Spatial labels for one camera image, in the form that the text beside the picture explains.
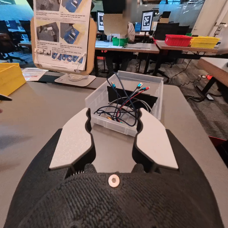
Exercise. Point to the red plastic bin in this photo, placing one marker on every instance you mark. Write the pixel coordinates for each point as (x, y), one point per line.
(178, 41)

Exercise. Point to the black monitor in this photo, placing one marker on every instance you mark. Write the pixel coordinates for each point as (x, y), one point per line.
(171, 31)

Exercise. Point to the white sheet red label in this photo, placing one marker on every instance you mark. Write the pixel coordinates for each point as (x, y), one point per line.
(33, 74)

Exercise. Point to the grey top office desk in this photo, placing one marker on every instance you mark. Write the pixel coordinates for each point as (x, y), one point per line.
(139, 47)

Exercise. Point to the wooden document stand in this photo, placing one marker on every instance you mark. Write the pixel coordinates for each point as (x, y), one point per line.
(112, 26)

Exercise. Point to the group of black office chairs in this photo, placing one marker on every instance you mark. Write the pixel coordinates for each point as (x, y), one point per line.
(10, 41)

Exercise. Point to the clear plastic bin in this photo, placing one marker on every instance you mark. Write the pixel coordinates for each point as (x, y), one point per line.
(99, 122)

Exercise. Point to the instruction sheet on wooden stand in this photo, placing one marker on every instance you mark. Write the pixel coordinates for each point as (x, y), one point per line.
(91, 53)

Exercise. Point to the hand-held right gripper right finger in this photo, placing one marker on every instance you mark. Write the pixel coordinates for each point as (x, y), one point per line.
(155, 144)

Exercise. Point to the green plastic bin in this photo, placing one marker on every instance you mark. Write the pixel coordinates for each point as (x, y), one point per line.
(121, 41)

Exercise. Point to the yellow plastic bin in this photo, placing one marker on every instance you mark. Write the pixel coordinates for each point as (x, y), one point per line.
(204, 42)
(10, 78)

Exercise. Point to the black white printed tag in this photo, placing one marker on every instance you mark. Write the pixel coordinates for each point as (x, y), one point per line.
(100, 21)
(147, 20)

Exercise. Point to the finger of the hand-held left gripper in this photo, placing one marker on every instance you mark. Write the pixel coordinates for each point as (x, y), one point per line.
(5, 97)

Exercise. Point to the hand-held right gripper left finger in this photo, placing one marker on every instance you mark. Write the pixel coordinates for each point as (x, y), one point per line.
(73, 142)

